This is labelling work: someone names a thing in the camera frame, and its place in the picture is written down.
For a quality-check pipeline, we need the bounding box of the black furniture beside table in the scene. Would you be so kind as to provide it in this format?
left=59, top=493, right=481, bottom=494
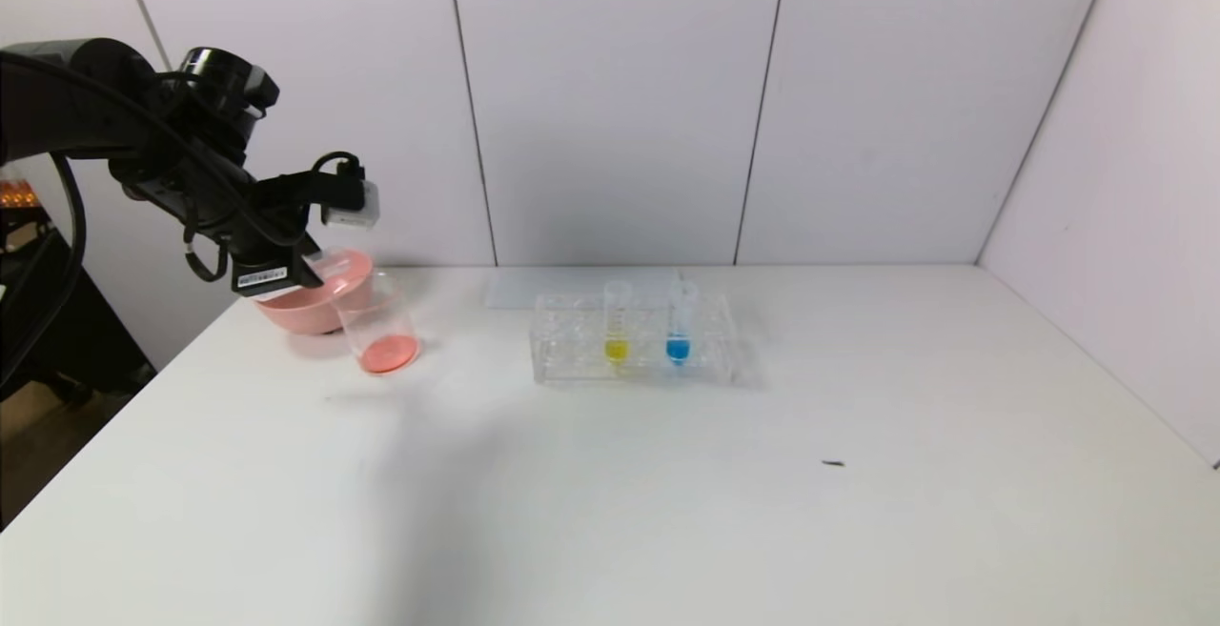
left=0, top=216, right=159, bottom=400

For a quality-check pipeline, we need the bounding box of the test tube with yellow pigment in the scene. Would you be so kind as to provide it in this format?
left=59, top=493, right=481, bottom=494
left=604, top=283, right=632, bottom=368

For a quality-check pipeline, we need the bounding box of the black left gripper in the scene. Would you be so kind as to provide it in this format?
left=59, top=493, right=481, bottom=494
left=228, top=231, right=325, bottom=298

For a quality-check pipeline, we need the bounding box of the test tube with red pigment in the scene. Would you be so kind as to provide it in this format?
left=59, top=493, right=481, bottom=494
left=310, top=243, right=375, bottom=286

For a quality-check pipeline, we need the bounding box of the clear plastic test tube rack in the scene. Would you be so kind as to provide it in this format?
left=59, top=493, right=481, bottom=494
left=532, top=289, right=738, bottom=387

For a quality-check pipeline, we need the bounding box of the white paper sheet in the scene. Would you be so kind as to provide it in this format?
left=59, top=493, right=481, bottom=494
left=485, top=270, right=685, bottom=311

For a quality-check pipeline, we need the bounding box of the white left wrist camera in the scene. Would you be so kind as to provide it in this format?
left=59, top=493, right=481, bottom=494
left=320, top=177, right=381, bottom=231

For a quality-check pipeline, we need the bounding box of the clear glass beaker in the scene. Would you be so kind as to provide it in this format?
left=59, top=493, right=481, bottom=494
left=332, top=272, right=421, bottom=377

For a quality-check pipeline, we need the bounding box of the pink bowl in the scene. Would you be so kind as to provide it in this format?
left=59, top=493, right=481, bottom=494
left=254, top=247, right=375, bottom=336

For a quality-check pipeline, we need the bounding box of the test tube with blue pigment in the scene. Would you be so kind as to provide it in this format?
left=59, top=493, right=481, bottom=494
left=665, top=273, right=694, bottom=368

